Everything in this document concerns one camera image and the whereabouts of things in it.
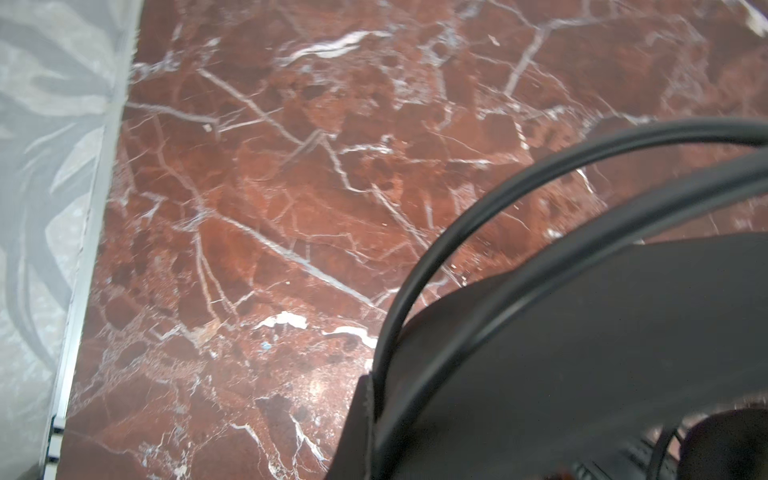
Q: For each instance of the black headphones with cable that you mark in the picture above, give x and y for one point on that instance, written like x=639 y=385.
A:
x=600 y=357

